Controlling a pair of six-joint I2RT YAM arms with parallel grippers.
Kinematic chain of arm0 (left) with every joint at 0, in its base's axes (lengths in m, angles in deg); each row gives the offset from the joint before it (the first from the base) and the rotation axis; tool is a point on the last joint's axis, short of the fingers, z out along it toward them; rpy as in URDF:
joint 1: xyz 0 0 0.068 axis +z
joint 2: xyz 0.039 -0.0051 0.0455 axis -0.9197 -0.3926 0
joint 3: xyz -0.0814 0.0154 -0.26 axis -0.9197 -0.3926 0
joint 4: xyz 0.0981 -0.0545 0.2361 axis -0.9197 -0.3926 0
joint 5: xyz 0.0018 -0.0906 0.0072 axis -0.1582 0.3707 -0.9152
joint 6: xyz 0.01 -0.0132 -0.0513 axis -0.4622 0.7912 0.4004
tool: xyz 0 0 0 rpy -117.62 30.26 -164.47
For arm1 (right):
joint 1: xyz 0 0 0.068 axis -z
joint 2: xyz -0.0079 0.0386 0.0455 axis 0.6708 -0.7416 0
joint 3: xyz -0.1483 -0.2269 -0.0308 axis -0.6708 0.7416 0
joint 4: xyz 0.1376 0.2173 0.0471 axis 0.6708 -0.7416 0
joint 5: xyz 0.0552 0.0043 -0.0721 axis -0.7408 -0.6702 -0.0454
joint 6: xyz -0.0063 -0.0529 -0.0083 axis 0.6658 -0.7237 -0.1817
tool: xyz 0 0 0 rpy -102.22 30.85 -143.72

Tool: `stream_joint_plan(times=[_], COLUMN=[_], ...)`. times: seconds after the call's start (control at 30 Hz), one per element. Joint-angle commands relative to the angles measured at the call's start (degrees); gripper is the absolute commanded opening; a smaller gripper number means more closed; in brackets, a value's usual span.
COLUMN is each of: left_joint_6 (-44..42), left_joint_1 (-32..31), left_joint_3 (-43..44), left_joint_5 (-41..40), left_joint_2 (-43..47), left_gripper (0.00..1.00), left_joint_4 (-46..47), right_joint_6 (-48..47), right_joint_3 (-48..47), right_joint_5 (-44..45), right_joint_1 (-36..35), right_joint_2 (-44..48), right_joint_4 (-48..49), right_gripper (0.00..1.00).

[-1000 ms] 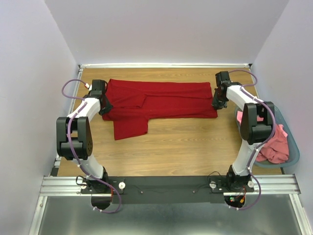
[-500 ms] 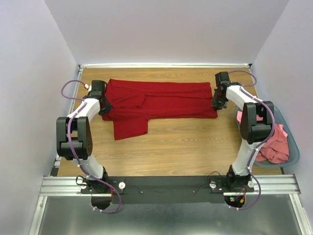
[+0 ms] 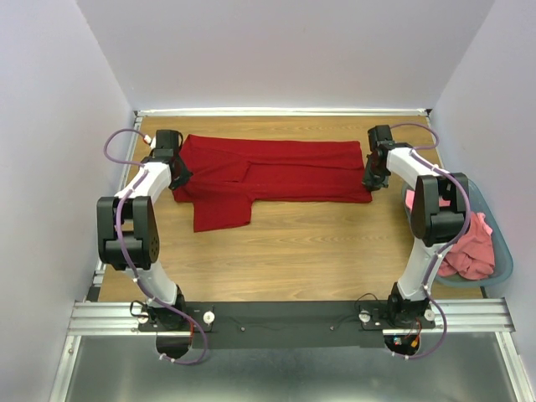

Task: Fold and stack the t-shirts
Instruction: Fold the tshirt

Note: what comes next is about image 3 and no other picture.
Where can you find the translucent blue laundry basket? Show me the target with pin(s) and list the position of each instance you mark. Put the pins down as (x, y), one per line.
(498, 259)

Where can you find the dark red t-shirt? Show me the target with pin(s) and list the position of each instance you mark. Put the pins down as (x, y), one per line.
(229, 175)

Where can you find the pink t-shirt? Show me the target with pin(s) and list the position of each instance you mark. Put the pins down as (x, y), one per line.
(471, 258)

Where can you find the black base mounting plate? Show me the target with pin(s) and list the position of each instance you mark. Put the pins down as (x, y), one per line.
(212, 325)

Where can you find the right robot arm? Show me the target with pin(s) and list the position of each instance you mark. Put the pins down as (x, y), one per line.
(407, 164)

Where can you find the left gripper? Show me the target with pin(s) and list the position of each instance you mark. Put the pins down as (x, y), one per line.
(183, 177)

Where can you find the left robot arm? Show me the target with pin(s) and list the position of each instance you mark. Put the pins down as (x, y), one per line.
(127, 233)

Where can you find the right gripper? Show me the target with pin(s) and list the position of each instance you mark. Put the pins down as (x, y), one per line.
(370, 183)

